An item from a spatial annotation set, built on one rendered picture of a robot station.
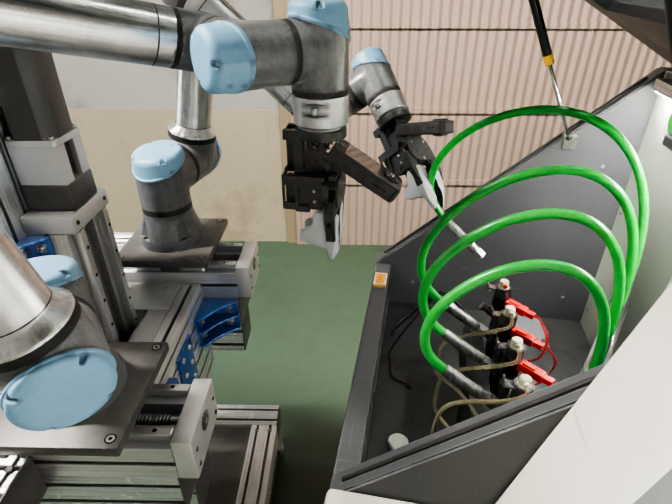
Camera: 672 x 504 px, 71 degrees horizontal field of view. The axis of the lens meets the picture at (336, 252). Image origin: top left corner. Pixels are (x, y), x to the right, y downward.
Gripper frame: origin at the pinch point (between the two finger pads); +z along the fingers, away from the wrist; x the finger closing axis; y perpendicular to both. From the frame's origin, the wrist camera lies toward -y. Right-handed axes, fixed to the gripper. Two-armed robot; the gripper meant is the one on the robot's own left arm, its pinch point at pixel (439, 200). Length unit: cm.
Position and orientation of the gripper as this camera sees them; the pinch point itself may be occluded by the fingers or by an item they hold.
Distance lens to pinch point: 96.1
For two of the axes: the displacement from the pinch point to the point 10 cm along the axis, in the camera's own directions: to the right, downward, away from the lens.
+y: -6.1, 3.6, 7.0
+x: -7.0, 1.6, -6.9
